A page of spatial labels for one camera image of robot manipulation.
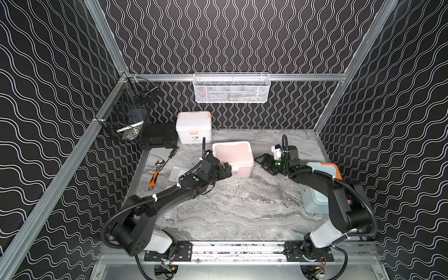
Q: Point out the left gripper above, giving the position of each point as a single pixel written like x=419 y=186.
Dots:
x=220 y=168

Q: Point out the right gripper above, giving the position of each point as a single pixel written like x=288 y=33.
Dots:
x=264 y=157

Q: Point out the pink first aid box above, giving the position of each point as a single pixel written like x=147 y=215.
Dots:
x=238 y=155

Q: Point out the white gauze packet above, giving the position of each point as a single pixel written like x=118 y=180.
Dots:
x=176 y=172

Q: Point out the light blue first aid box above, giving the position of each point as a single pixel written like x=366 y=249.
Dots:
x=315 y=200

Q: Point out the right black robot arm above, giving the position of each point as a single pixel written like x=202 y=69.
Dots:
x=350 y=212

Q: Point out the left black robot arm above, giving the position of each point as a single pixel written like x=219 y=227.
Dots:
x=131 y=229

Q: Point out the white first aid box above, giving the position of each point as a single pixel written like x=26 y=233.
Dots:
x=192 y=127

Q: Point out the black plastic tool case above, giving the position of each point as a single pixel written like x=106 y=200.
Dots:
x=163 y=135

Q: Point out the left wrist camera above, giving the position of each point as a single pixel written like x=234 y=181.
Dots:
x=210 y=165

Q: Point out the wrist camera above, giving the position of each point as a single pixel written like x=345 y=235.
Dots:
x=210 y=165
x=281 y=154

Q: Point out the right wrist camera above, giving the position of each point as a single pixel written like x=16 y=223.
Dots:
x=281 y=154

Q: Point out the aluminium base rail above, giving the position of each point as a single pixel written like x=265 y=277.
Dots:
x=247 y=252

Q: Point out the white wire wall basket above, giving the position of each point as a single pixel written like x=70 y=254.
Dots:
x=231 y=87

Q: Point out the black wire wall basket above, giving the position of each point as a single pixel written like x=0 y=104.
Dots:
x=130 y=111

